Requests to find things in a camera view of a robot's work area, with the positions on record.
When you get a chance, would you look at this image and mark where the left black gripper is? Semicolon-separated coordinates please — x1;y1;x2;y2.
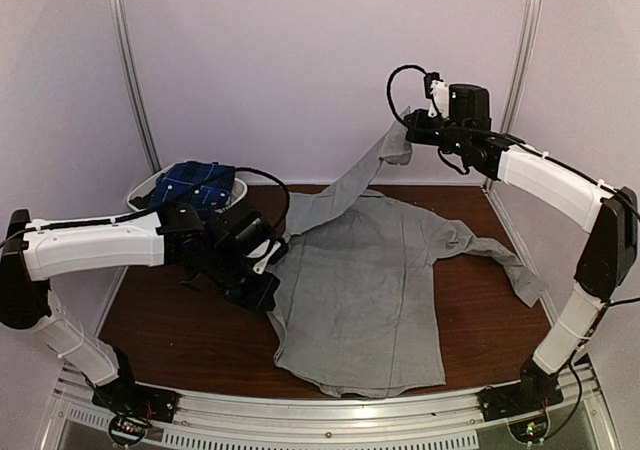
202;247;280;315

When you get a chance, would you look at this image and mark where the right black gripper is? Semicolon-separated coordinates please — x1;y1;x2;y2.
406;108;469;155

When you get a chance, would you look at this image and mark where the white plastic basket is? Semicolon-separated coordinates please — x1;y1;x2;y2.
125;174;248;211

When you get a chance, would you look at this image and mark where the grey long sleeve shirt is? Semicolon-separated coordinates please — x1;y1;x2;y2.
269;124;544;398

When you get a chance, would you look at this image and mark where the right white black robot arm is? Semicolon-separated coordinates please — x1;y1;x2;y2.
410;80;639;390

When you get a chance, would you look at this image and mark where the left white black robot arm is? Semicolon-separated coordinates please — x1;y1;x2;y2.
1;203;286;414

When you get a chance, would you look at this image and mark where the blue plaid shirt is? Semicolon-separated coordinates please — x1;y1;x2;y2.
148;161;236;213

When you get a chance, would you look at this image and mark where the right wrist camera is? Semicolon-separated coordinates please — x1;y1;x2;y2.
423;72;450;119

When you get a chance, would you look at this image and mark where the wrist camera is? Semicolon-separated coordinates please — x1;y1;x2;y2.
248;238;285;275
423;72;450;119

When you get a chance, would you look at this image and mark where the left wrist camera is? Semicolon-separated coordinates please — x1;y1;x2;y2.
248;238;285;275

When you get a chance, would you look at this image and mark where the right aluminium frame post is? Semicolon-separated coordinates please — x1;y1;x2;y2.
499;0;543;134

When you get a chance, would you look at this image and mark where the aluminium frame post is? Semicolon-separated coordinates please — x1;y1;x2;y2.
499;0;543;134
109;0;161;173

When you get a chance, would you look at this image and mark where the left black cable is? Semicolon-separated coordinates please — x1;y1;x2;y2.
214;166;292;236

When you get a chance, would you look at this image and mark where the black cable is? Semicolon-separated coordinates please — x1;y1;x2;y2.
384;62;436;121
214;166;292;236

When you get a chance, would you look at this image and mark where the right black cable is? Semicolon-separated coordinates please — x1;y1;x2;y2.
384;62;436;121

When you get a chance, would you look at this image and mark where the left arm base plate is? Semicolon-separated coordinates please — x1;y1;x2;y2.
87;380;179;447

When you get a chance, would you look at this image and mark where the front aluminium rail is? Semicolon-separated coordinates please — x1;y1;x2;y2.
49;364;616;450

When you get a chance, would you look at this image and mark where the left aluminium frame post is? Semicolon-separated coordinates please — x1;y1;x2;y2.
109;0;161;173

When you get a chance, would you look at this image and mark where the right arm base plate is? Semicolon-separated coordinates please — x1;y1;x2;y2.
477;382;564;446

